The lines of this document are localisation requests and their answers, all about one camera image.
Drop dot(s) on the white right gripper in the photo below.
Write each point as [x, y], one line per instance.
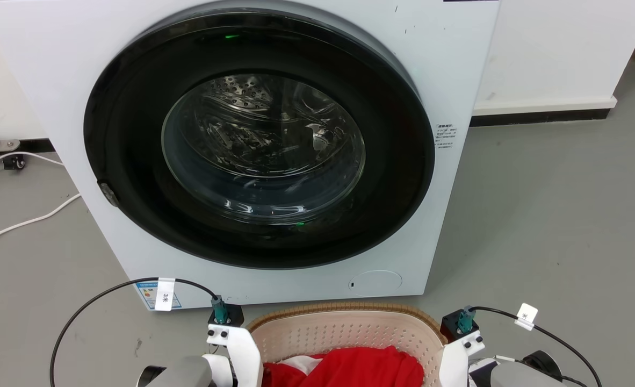
[457, 357]

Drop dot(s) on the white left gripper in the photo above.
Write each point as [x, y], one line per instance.
[242, 349]

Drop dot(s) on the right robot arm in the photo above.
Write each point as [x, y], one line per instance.
[521, 376]

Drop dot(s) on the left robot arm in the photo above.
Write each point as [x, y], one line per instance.
[183, 374]

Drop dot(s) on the beige perforated laundry basket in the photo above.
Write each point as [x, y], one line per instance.
[350, 330]

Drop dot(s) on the white garment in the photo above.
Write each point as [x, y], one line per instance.
[302, 364]

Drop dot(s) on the red garment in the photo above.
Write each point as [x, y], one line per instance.
[360, 368]

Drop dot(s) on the blue energy label sticker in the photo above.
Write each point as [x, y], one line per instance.
[148, 296]

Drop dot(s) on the round washer filter cover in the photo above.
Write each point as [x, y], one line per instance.
[375, 281]

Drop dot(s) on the white text sticker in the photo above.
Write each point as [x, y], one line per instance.
[446, 136]

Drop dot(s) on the black round washer door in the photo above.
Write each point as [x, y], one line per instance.
[135, 134]

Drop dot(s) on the small black caster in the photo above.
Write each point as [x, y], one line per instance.
[14, 162]

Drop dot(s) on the white front-loading washing machine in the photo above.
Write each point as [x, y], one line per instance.
[81, 80]

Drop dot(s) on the white cabinet with black base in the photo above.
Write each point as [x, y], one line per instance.
[554, 54]

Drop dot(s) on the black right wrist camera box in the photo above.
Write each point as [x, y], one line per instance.
[452, 323]

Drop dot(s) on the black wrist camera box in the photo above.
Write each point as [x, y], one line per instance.
[232, 313]
[452, 323]

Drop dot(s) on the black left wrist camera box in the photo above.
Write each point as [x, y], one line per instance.
[232, 313]

